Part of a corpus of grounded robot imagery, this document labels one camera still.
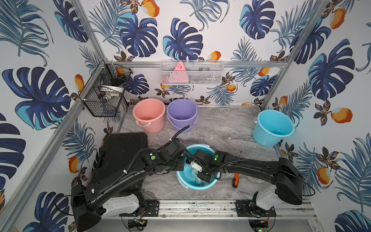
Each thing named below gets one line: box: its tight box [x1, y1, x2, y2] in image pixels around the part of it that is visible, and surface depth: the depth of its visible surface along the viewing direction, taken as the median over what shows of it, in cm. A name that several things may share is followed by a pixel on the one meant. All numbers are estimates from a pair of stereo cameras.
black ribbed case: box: [89, 132, 148, 187], surface depth 92 cm
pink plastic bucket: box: [132, 98, 166, 133], surface depth 100 cm
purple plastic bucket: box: [166, 98, 200, 133], surface depth 101 cm
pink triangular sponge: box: [168, 60, 189, 84], surface depth 92 cm
